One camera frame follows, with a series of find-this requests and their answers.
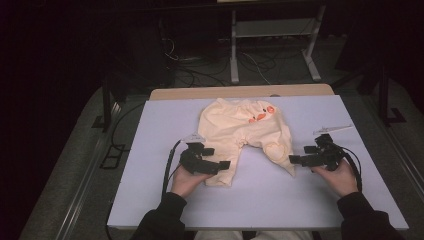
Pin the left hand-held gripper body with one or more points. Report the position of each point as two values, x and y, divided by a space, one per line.
196 163

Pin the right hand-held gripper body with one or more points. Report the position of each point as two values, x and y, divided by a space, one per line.
325 155

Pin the cream baby pants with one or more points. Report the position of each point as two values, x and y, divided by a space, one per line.
240 130

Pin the person's left hand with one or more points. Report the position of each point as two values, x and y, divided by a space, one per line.
186 183

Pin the person's right hand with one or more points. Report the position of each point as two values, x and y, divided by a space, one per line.
340 181

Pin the light wooden table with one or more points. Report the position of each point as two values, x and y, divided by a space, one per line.
186 92

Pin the black metal stand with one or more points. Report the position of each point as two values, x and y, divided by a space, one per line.
384 96
106 106

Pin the metal floor rail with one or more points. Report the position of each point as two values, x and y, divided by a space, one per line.
400 156
87 176

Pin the black floor bracket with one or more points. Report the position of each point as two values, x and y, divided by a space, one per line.
112 156

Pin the white metal stand frame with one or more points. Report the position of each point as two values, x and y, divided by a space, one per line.
234 50

